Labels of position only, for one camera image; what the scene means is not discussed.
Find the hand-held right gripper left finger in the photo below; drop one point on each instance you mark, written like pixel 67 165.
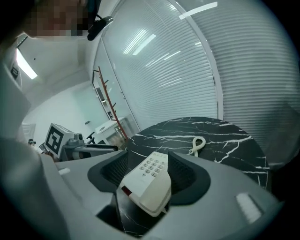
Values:
pixel 86 206

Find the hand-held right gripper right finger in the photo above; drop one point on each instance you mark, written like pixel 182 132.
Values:
pixel 222 206

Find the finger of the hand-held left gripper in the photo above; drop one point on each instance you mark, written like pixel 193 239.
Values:
pixel 100 147

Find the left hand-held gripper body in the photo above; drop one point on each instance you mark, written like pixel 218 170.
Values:
pixel 55 140

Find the white telephone handset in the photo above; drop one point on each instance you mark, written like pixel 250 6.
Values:
pixel 147 185

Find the black office chair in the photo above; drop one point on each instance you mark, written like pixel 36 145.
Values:
pixel 91 138

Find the white desk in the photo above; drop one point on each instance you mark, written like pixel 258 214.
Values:
pixel 105 127

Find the red wooden coat rack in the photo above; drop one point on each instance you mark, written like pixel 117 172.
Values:
pixel 110 105

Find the light grey printed t-shirt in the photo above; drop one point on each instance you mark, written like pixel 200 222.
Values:
pixel 14 168

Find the round black marble table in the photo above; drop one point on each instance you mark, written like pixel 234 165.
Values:
pixel 178 131

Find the ceiling light panel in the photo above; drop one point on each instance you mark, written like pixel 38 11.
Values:
pixel 26 63

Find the white venetian blinds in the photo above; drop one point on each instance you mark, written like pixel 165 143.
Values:
pixel 253 70
pixel 159 70

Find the person's face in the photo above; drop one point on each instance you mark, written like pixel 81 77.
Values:
pixel 54 18

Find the black head-worn camera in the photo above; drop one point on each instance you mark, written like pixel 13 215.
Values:
pixel 99 27

